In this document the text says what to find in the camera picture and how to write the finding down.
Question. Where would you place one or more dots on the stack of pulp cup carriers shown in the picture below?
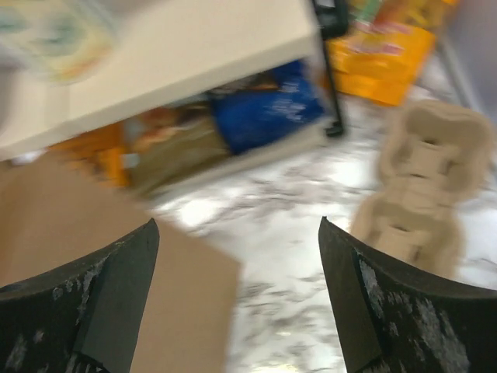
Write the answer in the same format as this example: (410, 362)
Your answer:
(435, 155)

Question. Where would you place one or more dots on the brown paper bag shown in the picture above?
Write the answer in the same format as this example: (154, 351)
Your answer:
(52, 215)

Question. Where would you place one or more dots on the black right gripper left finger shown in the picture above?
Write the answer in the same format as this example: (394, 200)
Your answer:
(83, 316)

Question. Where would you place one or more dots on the blue doritos bag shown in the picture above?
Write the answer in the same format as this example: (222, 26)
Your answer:
(260, 109)

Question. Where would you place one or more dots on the orange kettle chips bag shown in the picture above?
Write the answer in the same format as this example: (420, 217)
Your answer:
(99, 153)

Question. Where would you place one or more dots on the brown snack bag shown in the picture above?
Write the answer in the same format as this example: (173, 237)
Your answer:
(171, 143)

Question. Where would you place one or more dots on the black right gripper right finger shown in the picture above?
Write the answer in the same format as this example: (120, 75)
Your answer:
(393, 317)

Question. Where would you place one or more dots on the black and cream shelf rack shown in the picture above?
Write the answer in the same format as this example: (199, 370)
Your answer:
(168, 50)

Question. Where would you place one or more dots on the yellow snack bag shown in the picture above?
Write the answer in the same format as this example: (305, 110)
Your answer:
(386, 46)

